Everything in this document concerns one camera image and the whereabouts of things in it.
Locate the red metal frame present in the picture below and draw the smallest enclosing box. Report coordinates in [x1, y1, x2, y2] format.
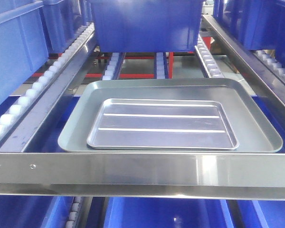
[33, 51, 175, 80]

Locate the blue plastic bin upper left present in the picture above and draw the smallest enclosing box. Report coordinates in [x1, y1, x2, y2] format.
[0, 0, 48, 105]

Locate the far right roller track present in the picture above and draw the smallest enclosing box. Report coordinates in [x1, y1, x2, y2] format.
[253, 50, 285, 84]

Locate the blue bin on center shelf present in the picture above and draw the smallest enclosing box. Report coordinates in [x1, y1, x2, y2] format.
[91, 0, 203, 52]

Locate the steel front shelf beam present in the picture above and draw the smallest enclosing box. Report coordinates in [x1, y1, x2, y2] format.
[0, 152, 285, 200]

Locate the center white roller track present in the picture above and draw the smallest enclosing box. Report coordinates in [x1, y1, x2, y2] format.
[154, 52, 169, 79]

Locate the white roller track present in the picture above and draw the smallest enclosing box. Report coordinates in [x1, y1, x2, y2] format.
[101, 52, 126, 80]
[154, 52, 169, 79]
[195, 35, 224, 78]

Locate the lower small roller track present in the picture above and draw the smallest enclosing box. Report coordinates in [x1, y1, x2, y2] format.
[65, 197, 83, 228]

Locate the left steel divider rail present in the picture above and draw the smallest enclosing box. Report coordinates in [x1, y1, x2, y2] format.
[0, 28, 96, 153]

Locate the silver metal tray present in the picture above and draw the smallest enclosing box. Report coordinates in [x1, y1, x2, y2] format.
[86, 98, 239, 151]

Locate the right white roller track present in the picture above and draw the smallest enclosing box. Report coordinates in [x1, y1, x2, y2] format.
[195, 35, 224, 78]

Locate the far left roller track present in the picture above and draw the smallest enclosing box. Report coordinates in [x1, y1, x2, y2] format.
[0, 23, 95, 140]

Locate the large grey tray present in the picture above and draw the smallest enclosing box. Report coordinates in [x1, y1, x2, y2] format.
[58, 78, 283, 153]

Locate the blue bin below center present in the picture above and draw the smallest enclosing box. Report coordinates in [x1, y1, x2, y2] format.
[104, 197, 234, 228]

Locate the left white roller track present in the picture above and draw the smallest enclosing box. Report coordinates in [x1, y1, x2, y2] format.
[101, 52, 126, 80]

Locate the blue bin upper right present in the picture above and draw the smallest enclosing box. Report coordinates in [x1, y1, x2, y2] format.
[213, 0, 285, 67]

